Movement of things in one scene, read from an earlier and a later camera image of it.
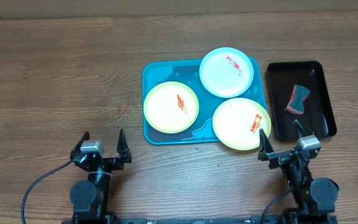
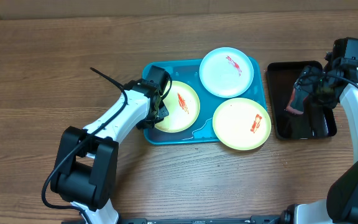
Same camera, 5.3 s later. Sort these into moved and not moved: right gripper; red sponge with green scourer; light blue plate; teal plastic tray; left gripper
Moved: left gripper; right gripper
Not moved: light blue plate; red sponge with green scourer; teal plastic tray
